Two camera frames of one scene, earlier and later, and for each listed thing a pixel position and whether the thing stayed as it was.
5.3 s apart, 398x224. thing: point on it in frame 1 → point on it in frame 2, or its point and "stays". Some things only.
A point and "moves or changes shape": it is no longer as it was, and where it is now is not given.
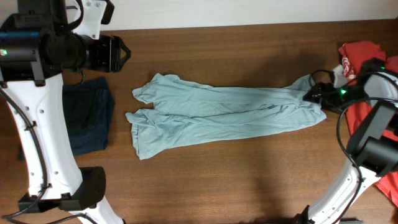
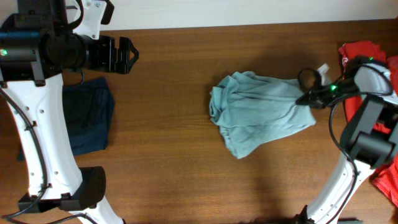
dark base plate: (351, 221) stays
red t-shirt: (355, 56) stays
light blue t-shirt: (185, 112) moves or changes shape
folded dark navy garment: (89, 107) stays
